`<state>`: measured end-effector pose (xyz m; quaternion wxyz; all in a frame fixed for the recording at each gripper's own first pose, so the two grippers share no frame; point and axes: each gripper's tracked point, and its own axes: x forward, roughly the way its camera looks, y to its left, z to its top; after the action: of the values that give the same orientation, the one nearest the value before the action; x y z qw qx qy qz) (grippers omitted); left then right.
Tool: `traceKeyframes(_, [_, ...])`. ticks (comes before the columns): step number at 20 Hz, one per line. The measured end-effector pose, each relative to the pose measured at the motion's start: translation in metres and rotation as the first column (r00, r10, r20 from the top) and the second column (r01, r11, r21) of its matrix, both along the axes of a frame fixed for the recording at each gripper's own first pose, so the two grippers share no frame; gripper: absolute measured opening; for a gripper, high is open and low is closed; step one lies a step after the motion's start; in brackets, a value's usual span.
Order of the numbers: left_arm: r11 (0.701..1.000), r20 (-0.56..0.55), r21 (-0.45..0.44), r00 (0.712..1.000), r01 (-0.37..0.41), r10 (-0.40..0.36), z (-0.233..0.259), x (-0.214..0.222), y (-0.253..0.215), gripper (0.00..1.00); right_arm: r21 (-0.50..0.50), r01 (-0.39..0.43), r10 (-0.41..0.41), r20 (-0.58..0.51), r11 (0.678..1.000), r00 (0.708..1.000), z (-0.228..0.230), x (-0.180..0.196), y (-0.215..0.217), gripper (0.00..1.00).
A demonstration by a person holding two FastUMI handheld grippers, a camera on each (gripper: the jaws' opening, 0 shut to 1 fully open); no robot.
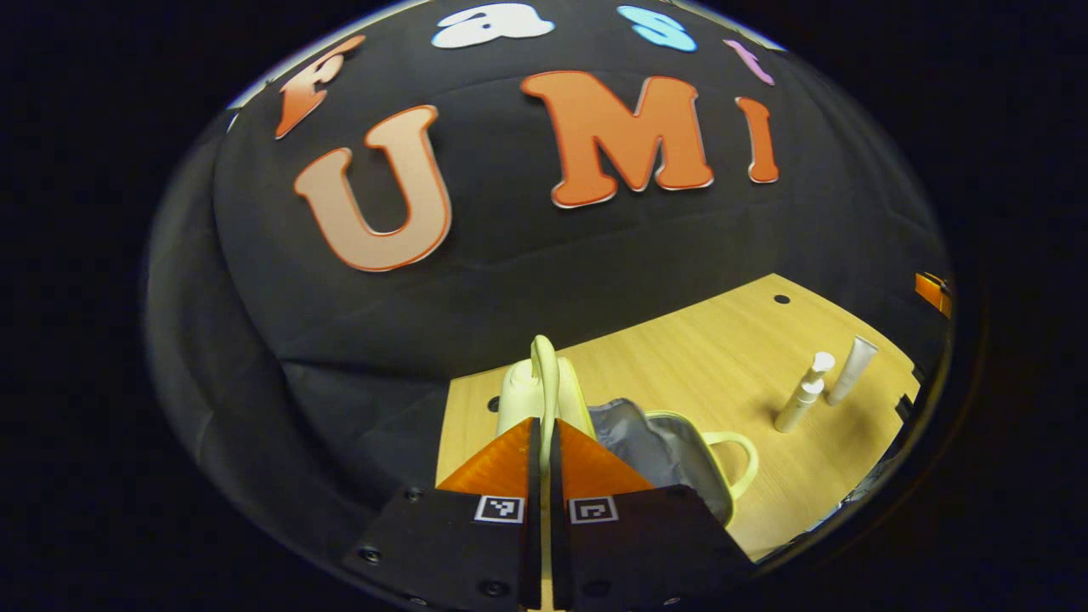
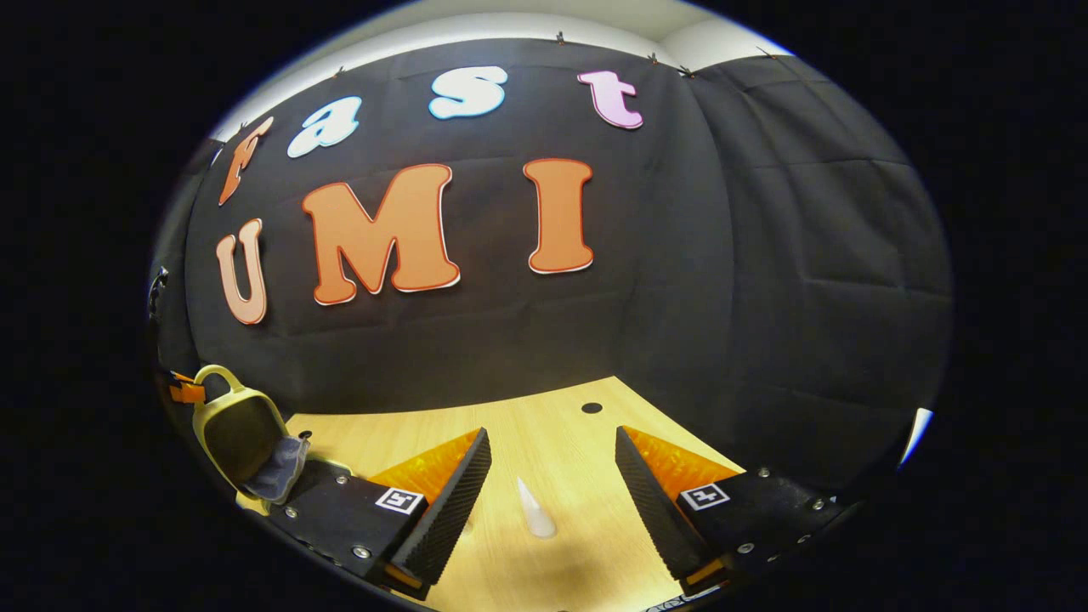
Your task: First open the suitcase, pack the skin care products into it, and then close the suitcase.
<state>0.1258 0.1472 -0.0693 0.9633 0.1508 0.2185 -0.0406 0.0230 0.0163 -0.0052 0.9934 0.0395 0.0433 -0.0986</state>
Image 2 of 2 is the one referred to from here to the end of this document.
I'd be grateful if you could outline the white squeeze tube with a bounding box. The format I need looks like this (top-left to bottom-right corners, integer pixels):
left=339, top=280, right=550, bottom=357
left=516, top=476, right=558, bottom=540

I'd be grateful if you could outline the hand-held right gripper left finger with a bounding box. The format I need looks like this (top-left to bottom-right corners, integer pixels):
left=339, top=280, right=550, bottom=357
left=270, top=427, right=494, bottom=600

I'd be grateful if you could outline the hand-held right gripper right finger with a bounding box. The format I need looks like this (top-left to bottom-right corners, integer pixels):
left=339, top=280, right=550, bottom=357
left=614, top=425, right=844, bottom=596

